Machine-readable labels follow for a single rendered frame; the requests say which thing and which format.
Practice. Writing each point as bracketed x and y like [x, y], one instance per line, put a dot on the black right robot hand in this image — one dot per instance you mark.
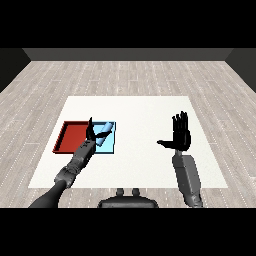
[181, 136]

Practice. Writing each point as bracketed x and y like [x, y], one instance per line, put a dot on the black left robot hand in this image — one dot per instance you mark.
[90, 133]

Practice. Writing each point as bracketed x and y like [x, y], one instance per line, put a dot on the small blue can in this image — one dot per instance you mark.
[104, 132]

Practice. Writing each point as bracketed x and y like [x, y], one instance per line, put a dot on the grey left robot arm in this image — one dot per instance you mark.
[70, 170]

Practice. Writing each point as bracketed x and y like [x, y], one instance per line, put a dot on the shallow light blue open box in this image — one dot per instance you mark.
[106, 141]

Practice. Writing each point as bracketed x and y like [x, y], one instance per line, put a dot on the shallow red open box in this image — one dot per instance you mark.
[71, 136]

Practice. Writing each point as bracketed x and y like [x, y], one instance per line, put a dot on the dark grey robot body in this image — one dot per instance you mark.
[128, 201]

